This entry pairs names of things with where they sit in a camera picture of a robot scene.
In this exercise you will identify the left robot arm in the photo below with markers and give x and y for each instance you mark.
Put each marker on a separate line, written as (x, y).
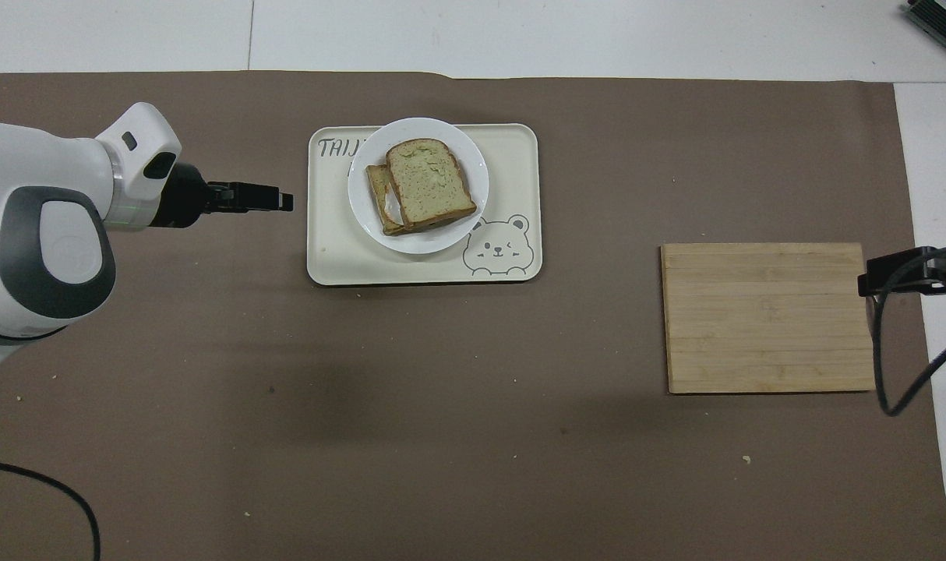
(29, 202)

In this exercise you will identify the cream tray with bear print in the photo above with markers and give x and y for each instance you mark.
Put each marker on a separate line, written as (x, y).
(411, 265)

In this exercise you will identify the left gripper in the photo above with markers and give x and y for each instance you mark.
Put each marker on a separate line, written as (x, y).
(178, 195)

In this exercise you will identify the white round plate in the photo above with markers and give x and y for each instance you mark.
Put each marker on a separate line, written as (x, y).
(465, 171)

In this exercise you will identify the toasted bread slice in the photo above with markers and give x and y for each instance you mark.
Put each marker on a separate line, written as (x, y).
(379, 195)
(428, 185)

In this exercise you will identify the wooden cutting board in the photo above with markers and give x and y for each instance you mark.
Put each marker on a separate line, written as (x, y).
(765, 315)

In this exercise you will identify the dark grey ribbed box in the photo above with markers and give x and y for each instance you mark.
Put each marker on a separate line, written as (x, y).
(944, 19)

